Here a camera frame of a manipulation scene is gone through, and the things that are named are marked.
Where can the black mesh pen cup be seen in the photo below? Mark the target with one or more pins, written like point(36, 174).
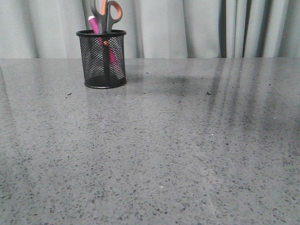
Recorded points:
point(92, 62)

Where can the pink pen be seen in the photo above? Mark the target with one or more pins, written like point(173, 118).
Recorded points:
point(95, 24)

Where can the grey curtain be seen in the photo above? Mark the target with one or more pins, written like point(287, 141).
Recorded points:
point(156, 28)

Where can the grey orange scissors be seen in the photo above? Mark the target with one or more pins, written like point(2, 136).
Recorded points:
point(109, 14)

